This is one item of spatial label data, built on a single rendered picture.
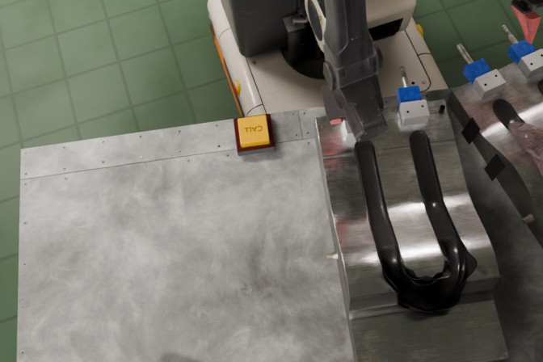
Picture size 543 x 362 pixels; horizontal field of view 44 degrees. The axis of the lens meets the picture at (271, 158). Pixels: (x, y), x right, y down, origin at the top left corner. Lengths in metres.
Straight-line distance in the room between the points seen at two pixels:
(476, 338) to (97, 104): 1.64
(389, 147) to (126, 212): 0.54
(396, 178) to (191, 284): 0.45
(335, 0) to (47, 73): 1.82
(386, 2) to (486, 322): 0.75
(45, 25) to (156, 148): 1.36
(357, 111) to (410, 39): 1.14
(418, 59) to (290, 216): 0.94
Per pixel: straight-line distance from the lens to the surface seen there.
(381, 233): 1.24
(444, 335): 1.26
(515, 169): 1.34
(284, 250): 1.33
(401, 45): 2.16
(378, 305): 1.23
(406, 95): 1.35
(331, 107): 1.20
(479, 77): 1.43
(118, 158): 1.45
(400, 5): 1.60
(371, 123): 1.06
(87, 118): 2.46
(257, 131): 1.38
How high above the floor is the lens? 2.08
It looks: 66 degrees down
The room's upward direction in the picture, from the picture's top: 7 degrees counter-clockwise
